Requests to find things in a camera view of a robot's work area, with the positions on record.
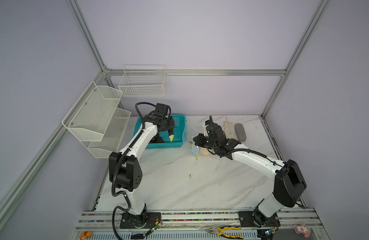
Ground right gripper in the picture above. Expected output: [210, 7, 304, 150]
[191, 133, 217, 150]

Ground cream toy pear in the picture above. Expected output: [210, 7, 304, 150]
[199, 148, 210, 156]

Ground clear zip bag blue zipper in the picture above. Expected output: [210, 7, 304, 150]
[182, 119, 219, 161]

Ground black toy eggplant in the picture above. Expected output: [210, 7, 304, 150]
[168, 129, 175, 142]

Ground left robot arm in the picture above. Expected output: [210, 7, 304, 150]
[109, 102, 176, 216]

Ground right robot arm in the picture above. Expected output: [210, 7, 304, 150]
[193, 116, 307, 226]

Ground teal plastic basket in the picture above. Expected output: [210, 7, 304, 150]
[146, 115, 186, 150]

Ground white work glove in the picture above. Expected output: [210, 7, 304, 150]
[222, 119, 237, 140]

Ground grey oval stone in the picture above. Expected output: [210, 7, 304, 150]
[234, 123, 247, 142]

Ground white mesh shelf lower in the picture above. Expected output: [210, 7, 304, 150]
[88, 108, 131, 159]

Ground white mesh shelf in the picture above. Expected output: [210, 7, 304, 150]
[88, 108, 131, 159]
[62, 82, 123, 142]

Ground white mesh shelf upper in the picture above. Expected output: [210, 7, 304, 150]
[62, 82, 123, 142]

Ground pink toy figure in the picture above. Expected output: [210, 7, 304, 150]
[294, 223, 311, 238]

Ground yellow toy figure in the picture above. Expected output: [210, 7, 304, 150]
[79, 232, 93, 240]

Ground white wire basket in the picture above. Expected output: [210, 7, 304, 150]
[118, 65, 167, 97]

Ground yellow handled pliers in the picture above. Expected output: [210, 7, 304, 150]
[202, 225, 244, 240]

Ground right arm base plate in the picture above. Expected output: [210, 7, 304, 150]
[238, 210, 280, 228]

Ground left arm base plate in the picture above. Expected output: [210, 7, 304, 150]
[119, 212, 162, 229]

